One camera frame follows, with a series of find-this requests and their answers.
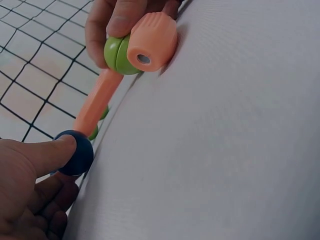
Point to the person's right hand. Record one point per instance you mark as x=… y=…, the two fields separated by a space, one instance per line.
x=100 y=22

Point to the person's left hand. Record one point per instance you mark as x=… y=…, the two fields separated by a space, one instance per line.
x=17 y=190

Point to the green toy ball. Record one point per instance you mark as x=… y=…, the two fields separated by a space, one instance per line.
x=112 y=53

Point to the short orange ribbed connector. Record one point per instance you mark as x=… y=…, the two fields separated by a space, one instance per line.
x=156 y=37

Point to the dark blue toy ball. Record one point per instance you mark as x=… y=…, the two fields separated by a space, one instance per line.
x=81 y=160

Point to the orange toy rod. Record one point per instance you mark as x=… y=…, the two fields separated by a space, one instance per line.
x=97 y=100

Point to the small green toy piece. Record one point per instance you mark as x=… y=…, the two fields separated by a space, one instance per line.
x=93 y=133
x=104 y=113

